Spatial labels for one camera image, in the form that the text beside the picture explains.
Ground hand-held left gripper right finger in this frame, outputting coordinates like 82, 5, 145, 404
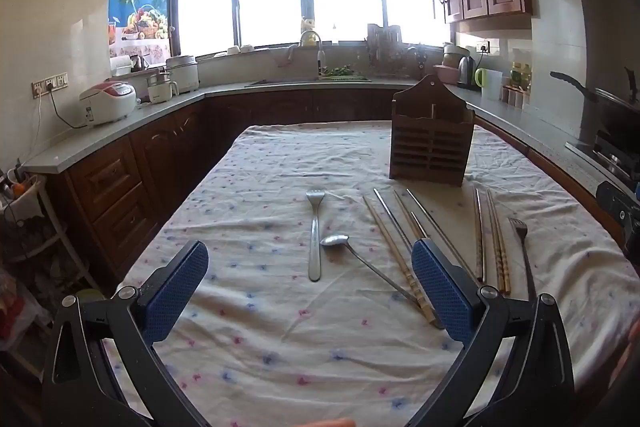
407, 239, 575, 427

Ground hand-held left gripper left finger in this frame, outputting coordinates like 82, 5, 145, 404
42, 241, 211, 427

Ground wooden chopstick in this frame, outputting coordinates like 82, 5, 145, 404
363, 196, 437, 327
487, 190, 512, 297
393, 190, 426, 240
480, 189, 505, 295

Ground dark-handled fork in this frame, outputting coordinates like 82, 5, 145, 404
508, 217, 537, 303

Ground silver spoon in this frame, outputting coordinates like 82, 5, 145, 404
320, 234, 418, 305

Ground silver fork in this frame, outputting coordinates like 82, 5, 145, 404
306, 188, 326, 283

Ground wooden utensil holder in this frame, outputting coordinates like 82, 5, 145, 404
389, 74, 476, 186

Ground person's right forearm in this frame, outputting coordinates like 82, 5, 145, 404
612, 321, 640, 388

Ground gas stove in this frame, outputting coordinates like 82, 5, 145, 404
565, 129, 640, 188

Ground floral white tablecloth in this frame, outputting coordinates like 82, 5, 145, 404
102, 119, 638, 427

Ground wooden lower cabinets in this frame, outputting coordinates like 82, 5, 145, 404
47, 87, 626, 278

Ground row of spice jars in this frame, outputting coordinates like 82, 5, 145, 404
501, 84, 527, 108

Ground yellow oil bottles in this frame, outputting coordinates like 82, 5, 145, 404
509, 62, 534, 94

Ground white storage rack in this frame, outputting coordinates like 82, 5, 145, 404
0, 174, 103, 383

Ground grey kitchen countertop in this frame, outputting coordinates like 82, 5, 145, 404
22, 77, 640, 188

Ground white and red rice cooker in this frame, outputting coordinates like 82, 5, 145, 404
80, 82, 137, 126

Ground small white electric pot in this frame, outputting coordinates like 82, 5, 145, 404
146, 74, 180, 104

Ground steel kettle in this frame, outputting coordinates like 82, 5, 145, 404
457, 56, 476, 88

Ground ceramic jar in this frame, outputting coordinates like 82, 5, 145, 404
442, 44, 471, 68

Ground green vegetable basket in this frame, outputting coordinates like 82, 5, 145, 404
320, 65, 372, 82

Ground dish rack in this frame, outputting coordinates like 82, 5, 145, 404
367, 24, 417, 78

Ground chrome faucet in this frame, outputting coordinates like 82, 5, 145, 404
287, 30, 327, 75

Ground black-handled wok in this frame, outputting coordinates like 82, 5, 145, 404
550, 67, 640, 142

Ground white pitcher green handle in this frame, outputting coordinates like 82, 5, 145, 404
474, 68, 503, 100

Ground rice cooker power cable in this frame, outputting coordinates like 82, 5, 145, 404
37, 93, 90, 130

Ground wall outlet strip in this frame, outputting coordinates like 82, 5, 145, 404
32, 74, 68, 98

